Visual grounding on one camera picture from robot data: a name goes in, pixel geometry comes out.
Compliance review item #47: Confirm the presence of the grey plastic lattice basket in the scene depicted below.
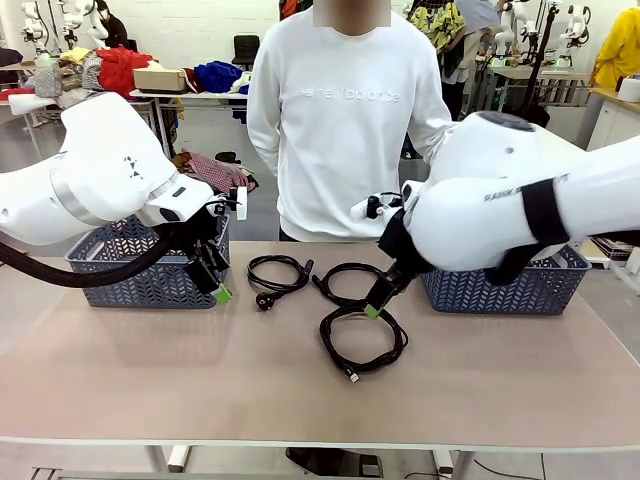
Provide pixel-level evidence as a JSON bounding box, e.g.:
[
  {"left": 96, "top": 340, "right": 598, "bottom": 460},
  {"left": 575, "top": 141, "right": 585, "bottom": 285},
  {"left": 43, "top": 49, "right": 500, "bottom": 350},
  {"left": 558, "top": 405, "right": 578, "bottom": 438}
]
[{"left": 64, "top": 213, "right": 232, "bottom": 310}]

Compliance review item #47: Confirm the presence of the thin black cable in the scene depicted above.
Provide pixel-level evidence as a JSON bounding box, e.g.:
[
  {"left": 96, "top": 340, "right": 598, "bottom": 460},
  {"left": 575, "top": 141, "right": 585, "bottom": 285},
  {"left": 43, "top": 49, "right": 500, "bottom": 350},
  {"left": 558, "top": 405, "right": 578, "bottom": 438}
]
[{"left": 310, "top": 263, "right": 396, "bottom": 307}]

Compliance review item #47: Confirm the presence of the black USB cable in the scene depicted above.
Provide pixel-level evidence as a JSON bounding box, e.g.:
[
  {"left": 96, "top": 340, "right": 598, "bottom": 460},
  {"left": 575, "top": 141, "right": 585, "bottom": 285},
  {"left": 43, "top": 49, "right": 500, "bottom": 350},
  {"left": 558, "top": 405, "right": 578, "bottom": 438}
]
[{"left": 318, "top": 302, "right": 410, "bottom": 386}]

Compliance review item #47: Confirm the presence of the yellow jacket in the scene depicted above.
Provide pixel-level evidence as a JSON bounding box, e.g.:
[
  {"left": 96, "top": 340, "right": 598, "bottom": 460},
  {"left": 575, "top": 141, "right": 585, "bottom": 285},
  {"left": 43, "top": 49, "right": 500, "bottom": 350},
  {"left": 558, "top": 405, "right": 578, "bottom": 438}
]
[{"left": 592, "top": 7, "right": 640, "bottom": 91}]

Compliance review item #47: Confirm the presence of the closed cardboard box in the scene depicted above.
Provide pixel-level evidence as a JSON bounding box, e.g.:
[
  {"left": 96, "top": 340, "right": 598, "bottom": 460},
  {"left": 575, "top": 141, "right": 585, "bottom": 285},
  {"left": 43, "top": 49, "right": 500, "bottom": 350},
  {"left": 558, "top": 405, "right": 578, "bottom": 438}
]
[{"left": 132, "top": 67, "right": 189, "bottom": 94}]

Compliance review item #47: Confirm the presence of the white ironing board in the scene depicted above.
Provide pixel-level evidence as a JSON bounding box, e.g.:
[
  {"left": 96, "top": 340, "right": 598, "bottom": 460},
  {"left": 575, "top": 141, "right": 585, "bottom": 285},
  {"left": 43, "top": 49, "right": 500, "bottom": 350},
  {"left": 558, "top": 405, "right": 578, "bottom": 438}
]
[{"left": 7, "top": 92, "right": 69, "bottom": 114}]

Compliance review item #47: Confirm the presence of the checkered red cloth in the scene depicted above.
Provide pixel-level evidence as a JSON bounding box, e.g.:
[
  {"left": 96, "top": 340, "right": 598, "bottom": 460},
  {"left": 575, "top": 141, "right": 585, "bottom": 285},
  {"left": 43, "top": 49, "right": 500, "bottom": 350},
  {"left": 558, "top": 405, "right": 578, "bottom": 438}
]
[{"left": 172, "top": 149, "right": 259, "bottom": 194}]

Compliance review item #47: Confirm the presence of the person in white sweatshirt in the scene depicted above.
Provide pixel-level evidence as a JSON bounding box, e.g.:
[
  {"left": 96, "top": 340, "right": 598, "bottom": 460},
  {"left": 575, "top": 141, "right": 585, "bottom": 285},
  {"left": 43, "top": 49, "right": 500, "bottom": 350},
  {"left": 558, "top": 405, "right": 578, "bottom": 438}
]
[{"left": 246, "top": 0, "right": 454, "bottom": 244}]

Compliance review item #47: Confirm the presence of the black office chair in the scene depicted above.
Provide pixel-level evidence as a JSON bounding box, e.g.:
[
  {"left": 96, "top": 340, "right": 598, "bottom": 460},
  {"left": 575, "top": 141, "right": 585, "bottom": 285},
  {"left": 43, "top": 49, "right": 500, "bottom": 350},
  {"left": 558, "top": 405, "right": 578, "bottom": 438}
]
[{"left": 232, "top": 33, "right": 261, "bottom": 69}]

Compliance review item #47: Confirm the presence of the red cloth pile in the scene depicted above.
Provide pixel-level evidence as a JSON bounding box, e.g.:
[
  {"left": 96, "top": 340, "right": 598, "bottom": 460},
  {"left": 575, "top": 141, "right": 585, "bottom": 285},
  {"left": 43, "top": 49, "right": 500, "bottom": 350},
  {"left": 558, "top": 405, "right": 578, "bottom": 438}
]
[{"left": 96, "top": 45, "right": 161, "bottom": 96}]

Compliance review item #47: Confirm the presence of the mixed cloth pile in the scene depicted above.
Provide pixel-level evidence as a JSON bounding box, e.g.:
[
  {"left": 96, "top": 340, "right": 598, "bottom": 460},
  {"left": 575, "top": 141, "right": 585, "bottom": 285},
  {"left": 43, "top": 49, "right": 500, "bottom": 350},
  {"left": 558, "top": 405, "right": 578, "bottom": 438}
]
[{"left": 32, "top": 47, "right": 101, "bottom": 99}]

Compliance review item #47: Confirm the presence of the right blue plastic basket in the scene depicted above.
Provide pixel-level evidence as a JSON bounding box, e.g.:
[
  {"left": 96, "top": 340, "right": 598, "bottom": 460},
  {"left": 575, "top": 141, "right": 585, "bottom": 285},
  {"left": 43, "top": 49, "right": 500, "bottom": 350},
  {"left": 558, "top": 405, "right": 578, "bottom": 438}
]
[{"left": 419, "top": 243, "right": 593, "bottom": 317}]

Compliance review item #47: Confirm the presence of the black right arm cable strap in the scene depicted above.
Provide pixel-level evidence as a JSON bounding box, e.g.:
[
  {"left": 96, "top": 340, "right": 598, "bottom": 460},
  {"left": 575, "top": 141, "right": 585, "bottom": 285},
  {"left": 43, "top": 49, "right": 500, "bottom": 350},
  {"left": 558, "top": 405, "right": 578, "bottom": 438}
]
[{"left": 487, "top": 177, "right": 574, "bottom": 286}]

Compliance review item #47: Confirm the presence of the person in grey and black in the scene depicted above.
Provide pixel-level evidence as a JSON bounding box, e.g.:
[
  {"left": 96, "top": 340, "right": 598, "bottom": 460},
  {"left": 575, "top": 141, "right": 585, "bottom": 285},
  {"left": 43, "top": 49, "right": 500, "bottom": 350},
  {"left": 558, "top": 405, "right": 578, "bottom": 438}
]
[{"left": 439, "top": 0, "right": 501, "bottom": 121}]

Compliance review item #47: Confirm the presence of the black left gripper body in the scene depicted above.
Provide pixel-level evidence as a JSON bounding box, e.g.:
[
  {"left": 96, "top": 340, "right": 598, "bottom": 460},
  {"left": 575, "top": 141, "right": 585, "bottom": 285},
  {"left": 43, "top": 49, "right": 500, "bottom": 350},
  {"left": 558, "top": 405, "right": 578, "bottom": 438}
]
[{"left": 185, "top": 202, "right": 232, "bottom": 256}]

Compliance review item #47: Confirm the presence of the white robot workbench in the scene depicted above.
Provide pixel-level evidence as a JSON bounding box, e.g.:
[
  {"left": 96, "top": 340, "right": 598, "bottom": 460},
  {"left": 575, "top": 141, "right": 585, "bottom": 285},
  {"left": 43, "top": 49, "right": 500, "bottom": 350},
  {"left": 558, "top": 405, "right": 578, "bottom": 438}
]
[{"left": 487, "top": 64, "right": 591, "bottom": 121}]

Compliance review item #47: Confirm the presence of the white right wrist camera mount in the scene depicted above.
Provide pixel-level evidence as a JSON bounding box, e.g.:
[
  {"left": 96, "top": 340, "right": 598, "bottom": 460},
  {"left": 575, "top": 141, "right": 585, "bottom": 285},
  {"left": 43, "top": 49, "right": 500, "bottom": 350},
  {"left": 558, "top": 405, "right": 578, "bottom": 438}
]
[{"left": 349, "top": 192, "right": 406, "bottom": 221}]

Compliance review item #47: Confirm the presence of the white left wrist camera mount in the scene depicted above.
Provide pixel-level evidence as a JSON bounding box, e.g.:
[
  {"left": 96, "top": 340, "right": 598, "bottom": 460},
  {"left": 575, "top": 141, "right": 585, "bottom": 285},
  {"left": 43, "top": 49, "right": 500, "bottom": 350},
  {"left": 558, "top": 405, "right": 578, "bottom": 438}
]
[{"left": 227, "top": 185, "right": 250, "bottom": 222}]

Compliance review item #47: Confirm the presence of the black foot pedal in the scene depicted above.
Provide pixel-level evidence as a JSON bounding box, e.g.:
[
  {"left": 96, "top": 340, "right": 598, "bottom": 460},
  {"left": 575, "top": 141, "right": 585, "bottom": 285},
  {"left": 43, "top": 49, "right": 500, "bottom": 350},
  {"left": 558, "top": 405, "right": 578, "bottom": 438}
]
[{"left": 284, "top": 447, "right": 384, "bottom": 479}]

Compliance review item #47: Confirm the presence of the white cabinet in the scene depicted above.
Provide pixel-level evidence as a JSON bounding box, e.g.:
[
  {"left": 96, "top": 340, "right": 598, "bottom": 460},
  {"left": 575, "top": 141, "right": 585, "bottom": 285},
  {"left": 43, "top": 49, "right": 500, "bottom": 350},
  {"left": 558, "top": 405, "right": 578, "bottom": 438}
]
[{"left": 584, "top": 87, "right": 640, "bottom": 151}]

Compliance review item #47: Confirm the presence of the black power cable round plug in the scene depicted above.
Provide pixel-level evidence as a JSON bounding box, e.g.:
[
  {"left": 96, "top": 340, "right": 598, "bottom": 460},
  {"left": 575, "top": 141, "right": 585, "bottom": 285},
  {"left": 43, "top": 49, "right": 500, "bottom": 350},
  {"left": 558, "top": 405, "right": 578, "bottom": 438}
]
[{"left": 246, "top": 254, "right": 316, "bottom": 312}]

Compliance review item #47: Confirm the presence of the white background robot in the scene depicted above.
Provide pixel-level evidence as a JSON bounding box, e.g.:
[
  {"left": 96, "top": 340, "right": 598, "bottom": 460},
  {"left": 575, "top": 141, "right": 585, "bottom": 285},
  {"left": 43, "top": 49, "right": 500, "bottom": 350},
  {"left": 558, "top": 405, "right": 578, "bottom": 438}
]
[
  {"left": 557, "top": 4, "right": 594, "bottom": 69},
  {"left": 492, "top": 0, "right": 531, "bottom": 69},
  {"left": 19, "top": 0, "right": 51, "bottom": 56},
  {"left": 62, "top": 0, "right": 109, "bottom": 51}
]

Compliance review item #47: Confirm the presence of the person in black clothes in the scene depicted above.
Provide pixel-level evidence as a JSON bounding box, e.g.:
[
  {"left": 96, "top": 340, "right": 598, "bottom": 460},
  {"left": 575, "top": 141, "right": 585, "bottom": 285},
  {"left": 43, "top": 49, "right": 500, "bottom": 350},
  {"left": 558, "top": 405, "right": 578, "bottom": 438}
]
[{"left": 97, "top": 0, "right": 129, "bottom": 51}]

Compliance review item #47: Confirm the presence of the white background table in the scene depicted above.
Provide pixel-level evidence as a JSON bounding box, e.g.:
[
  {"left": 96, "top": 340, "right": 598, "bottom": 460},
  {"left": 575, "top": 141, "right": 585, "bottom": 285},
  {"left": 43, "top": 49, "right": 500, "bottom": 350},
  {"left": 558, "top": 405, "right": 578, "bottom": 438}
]
[{"left": 128, "top": 88, "right": 251, "bottom": 166}]

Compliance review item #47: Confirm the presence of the black tripod stand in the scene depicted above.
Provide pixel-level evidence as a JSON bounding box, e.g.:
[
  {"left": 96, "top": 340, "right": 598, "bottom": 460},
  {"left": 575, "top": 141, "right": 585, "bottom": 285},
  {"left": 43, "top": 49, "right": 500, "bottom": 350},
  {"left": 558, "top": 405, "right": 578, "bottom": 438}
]
[{"left": 519, "top": 0, "right": 561, "bottom": 129}]

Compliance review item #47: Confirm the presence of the blue cloth pile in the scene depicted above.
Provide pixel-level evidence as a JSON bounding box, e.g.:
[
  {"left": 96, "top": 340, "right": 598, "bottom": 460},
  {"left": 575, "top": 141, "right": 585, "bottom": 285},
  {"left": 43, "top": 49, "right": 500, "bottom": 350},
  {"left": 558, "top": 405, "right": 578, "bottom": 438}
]
[{"left": 193, "top": 59, "right": 251, "bottom": 96}]

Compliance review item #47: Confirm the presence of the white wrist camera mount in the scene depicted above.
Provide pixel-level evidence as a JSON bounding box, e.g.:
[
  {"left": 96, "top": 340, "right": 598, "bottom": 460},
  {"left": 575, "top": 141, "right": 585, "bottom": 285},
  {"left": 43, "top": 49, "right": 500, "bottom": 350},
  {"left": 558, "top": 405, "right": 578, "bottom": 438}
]
[
  {"left": 349, "top": 192, "right": 406, "bottom": 221},
  {"left": 227, "top": 185, "right": 250, "bottom": 222}
]

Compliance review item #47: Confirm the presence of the person in yellow patterned shirt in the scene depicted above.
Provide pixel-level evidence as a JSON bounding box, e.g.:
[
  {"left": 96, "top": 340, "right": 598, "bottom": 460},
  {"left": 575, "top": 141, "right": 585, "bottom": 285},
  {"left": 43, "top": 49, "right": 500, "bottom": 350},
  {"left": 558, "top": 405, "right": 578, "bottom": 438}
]
[{"left": 407, "top": 0, "right": 469, "bottom": 56}]

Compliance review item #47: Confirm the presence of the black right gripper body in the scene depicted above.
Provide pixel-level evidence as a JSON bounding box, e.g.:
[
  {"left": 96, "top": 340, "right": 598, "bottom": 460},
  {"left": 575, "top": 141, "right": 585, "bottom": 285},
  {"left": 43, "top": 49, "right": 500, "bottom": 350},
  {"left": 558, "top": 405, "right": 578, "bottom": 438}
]
[{"left": 377, "top": 209, "right": 426, "bottom": 281}]

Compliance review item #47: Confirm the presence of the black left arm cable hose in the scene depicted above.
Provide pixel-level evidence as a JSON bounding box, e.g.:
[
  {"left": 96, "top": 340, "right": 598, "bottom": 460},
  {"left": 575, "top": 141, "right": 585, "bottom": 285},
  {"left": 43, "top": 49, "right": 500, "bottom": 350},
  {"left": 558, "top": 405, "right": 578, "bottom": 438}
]
[{"left": 0, "top": 227, "right": 201, "bottom": 289}]

